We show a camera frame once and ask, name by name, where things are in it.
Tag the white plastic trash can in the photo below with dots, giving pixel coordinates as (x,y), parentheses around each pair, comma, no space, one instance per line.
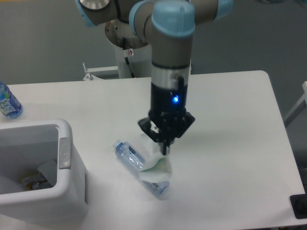
(23,147)

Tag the black clamp at table edge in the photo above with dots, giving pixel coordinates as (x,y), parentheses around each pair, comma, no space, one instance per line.
(299,205)

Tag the clear plastic bottle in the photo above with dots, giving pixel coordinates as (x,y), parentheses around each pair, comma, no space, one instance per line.
(134,162)

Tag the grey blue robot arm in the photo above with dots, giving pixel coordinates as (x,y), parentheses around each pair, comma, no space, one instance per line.
(168,26)

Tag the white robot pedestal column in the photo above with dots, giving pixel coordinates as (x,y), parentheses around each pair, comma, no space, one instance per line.
(133,55)

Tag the white frame at right edge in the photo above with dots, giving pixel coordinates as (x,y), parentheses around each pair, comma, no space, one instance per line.
(297,108)

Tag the blue labelled water bottle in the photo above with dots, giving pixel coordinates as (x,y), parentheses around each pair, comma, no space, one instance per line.
(10,106)

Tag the grey trash inside bin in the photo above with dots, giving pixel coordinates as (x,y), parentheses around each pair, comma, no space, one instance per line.
(45,176)

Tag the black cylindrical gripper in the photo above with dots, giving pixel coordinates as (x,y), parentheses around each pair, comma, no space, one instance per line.
(168,96)

